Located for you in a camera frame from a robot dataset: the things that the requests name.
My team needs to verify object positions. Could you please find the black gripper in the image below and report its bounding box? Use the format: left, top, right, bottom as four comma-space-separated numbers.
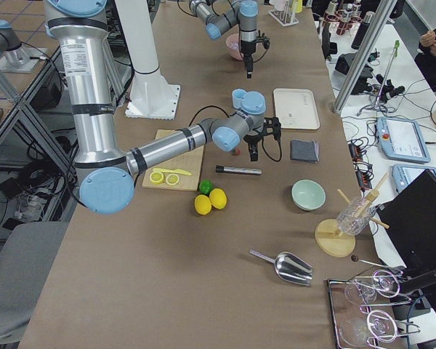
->
243, 125, 266, 161
240, 40, 255, 79

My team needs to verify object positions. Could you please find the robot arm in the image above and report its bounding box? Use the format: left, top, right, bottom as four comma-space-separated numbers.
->
189, 1, 258, 79
44, 1, 266, 214

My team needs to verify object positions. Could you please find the pile of clear ice cubes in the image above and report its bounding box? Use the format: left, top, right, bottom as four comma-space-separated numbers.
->
227, 36, 240, 52

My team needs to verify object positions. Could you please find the light blue plastic cup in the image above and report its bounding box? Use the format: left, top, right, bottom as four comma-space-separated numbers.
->
232, 89, 247, 110

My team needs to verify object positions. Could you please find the white cup rack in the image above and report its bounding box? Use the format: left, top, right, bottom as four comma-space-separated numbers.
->
268, 0, 299, 27

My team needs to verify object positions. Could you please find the wooden cup stand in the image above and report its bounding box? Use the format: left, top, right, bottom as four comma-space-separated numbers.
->
315, 173, 389, 257

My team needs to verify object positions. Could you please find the steel ice scoop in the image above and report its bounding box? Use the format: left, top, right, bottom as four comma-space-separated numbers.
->
249, 249, 313, 286

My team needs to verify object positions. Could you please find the pink bowl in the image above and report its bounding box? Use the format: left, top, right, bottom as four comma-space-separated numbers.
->
225, 33, 243, 61

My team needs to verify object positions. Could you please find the grey folded cloth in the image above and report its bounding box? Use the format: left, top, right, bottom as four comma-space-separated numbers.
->
290, 139, 319, 163

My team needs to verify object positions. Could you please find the cream serving tray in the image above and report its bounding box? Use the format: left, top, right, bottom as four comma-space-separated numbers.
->
273, 88, 320, 130

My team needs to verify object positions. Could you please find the green lime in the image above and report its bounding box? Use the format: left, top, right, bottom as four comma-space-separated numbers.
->
198, 180, 214, 196

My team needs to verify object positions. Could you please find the upper whole yellow lemon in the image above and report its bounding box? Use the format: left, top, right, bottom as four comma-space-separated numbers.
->
209, 188, 227, 209

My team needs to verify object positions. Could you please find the whole yellow lemon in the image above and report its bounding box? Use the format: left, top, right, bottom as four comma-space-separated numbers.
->
194, 194, 212, 215
209, 188, 227, 209

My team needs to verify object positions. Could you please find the bamboo cutting board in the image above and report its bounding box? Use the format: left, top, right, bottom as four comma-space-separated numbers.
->
142, 145, 205, 191

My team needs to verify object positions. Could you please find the pale green bowl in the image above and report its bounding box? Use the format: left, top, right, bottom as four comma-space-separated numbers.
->
291, 180, 326, 211

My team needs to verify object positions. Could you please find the lower whole yellow lemon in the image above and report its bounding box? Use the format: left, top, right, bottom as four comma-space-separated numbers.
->
194, 194, 212, 215

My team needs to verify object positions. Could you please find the lower lemon half slice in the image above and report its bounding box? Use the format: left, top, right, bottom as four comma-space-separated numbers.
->
165, 173, 180, 186

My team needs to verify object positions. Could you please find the lemon half slice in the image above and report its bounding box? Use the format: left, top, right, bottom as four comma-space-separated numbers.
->
149, 172, 166, 185
165, 173, 180, 186

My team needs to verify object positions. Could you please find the yellow plastic knife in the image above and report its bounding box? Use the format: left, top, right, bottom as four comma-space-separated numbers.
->
152, 167, 192, 176

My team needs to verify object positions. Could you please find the upper lemon half slice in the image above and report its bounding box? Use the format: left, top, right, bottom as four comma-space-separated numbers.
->
149, 172, 166, 185

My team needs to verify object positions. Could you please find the clear glass mug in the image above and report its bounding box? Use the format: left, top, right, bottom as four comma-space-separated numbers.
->
336, 196, 376, 236

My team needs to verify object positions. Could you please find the upper teach pendant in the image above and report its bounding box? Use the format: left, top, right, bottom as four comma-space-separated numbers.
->
376, 117, 431, 164

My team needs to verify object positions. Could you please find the teach pendant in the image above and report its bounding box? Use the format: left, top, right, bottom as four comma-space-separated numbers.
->
376, 117, 431, 164
392, 164, 436, 193

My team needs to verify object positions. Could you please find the lower teach pendant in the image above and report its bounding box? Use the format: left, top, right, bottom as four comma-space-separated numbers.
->
392, 164, 436, 193

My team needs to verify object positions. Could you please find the black monitor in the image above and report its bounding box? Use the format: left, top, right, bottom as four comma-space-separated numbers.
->
376, 169, 436, 281

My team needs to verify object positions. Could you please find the grey office chair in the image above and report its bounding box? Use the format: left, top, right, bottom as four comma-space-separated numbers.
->
0, 222, 69, 345

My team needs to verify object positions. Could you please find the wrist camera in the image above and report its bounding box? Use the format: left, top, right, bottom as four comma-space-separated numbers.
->
262, 117, 281, 142
256, 31, 270, 50

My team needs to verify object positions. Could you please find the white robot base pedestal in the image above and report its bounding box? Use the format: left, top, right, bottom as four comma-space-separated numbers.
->
116, 0, 180, 120

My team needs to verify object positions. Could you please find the aluminium frame post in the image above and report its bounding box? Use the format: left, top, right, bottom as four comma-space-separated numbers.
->
332, 0, 397, 115

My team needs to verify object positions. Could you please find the wire glass rack tray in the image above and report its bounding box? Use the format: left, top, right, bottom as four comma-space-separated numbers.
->
326, 269, 421, 348

